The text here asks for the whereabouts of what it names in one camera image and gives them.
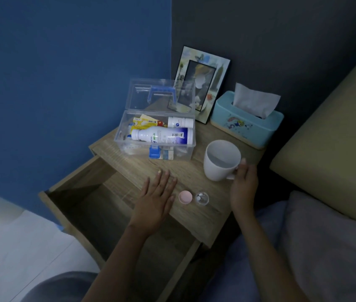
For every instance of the person's left hand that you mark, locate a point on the person's left hand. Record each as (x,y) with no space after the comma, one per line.
(153,204)

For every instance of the person's right hand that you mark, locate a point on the person's right hand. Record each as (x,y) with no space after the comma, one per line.
(244,191)

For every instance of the person's right thumb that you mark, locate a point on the person's right thumb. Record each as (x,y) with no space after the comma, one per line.
(243,165)

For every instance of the person's left middle finger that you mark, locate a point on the person's left middle finger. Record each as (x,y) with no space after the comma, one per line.
(164,181)

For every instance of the person's left little finger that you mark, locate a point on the person's left little finger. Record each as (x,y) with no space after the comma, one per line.
(145,189)

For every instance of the white ceramic mug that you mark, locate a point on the white ceramic mug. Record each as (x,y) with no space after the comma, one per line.
(220,161)

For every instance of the person's right forearm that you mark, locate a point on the person's right forearm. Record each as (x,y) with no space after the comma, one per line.
(267,261)

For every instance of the person's left forearm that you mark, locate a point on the person's left forearm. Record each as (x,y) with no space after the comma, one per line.
(124,264)

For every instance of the pink round cap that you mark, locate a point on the pink round cap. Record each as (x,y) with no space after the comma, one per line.
(186,197)

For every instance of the small white medicine carton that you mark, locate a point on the small white medicine carton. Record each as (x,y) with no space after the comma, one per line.
(167,154)

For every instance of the wooden nightstand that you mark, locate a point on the wooden nightstand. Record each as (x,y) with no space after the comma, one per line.
(193,176)

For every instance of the blue box latch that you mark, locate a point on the blue box latch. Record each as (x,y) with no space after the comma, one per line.
(153,151)

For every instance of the light blue tissue box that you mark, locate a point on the light blue tissue box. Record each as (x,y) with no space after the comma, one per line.
(244,127)

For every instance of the clear round pill container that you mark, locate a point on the clear round pill container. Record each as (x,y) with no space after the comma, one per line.
(204,201)

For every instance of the large white bottle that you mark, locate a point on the large white bottle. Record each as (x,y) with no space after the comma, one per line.
(165,136)

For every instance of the clear plastic medicine box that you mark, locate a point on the clear plastic medicine box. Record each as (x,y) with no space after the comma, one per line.
(127,143)

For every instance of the wooden nightstand drawer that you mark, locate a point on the wooden nightstand drawer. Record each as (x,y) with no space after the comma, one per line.
(96,213)

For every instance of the small white bottle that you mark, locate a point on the small white bottle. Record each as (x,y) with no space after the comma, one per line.
(181,122)

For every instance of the yellow medicine packet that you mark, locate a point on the yellow medicine packet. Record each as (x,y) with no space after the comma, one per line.
(145,121)

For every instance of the white tissue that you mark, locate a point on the white tissue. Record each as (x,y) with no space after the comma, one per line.
(255,99)

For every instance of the beige padded headboard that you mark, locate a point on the beige padded headboard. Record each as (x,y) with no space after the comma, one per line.
(338,147)

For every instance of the light blue bedsheet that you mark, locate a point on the light blue bedsheet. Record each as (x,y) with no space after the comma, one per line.
(228,267)

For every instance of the grey pillow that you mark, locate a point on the grey pillow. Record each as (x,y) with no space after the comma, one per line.
(332,245)

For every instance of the person's grey trouser leg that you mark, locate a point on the person's grey trouser leg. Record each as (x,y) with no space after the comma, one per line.
(60,287)

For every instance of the black-edged photo frame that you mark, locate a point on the black-edged photo frame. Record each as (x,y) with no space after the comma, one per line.
(204,77)

